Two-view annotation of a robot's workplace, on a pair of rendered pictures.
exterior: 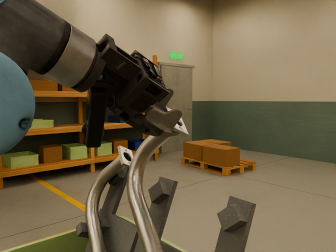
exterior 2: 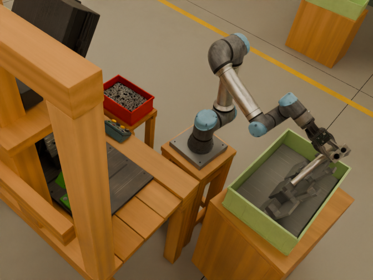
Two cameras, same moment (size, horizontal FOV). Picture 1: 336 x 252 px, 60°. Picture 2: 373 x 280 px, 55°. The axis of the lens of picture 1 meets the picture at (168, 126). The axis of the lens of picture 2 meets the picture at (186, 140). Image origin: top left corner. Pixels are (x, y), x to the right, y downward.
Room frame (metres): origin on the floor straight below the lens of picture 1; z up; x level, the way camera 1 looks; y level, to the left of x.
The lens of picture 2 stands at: (-0.41, -0.91, 2.41)
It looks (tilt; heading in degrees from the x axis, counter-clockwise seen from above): 47 degrees down; 75
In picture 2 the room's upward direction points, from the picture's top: 10 degrees clockwise
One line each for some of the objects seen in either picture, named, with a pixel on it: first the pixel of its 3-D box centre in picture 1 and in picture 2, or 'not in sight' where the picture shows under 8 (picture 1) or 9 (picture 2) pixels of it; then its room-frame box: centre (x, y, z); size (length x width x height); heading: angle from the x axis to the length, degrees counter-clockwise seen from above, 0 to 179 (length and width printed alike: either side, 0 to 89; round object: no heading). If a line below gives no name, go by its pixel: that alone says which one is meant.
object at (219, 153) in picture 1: (217, 155); not in sight; (5.54, -0.95, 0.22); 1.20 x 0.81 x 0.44; 37
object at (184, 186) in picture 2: not in sight; (91, 126); (-0.58, 0.62, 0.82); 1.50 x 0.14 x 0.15; 134
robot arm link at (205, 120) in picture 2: not in sight; (205, 124); (0.04, 0.41, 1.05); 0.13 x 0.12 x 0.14; 34
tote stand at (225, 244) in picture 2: not in sight; (265, 233); (0.47, 0.06, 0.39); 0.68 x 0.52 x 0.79; 34
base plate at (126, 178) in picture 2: not in sight; (51, 144); (-0.79, 0.43, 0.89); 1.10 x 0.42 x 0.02; 134
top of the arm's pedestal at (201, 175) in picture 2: not in sight; (198, 150); (0.03, 0.40, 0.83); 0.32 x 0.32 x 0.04; 38
